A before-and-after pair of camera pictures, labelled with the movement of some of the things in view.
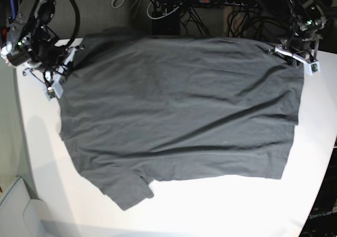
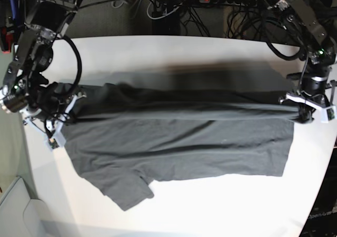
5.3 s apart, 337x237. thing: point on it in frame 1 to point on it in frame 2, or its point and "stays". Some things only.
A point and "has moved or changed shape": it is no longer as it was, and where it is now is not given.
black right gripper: (300, 41) to (310, 95)
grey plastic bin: (21, 216) stays
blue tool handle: (13, 3) stays
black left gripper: (43, 50) to (49, 102)
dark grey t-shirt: (137, 109) has moved or changed shape
